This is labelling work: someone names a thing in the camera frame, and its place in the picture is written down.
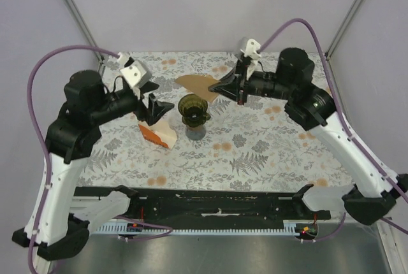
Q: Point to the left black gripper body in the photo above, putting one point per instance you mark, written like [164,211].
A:
[141,110]

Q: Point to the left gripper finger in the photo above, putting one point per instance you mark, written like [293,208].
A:
[157,109]
[148,87]

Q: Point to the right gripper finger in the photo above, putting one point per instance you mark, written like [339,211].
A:
[229,77]
[228,90]

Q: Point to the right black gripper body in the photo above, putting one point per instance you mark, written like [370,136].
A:
[241,69]

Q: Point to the orange coffee filter box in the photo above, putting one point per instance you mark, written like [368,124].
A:
[160,133]

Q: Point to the brown paper coffee filter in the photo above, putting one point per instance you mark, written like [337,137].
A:
[198,85]

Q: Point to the dark glass dripper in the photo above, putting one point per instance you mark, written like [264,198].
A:
[193,110]

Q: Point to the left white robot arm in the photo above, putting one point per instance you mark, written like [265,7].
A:
[58,233]

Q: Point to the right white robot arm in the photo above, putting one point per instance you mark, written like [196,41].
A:
[372,195]

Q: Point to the floral patterned table mat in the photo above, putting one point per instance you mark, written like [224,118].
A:
[254,147]

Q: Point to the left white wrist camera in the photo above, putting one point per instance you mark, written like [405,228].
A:
[135,72]

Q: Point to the left aluminium frame post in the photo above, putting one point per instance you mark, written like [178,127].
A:
[80,22]

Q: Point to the aluminium frame post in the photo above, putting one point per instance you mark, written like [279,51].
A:
[343,28]
[80,22]

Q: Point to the black mounting base plate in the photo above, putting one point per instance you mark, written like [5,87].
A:
[185,209]

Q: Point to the right aluminium frame post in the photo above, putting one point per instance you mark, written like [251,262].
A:
[343,28]

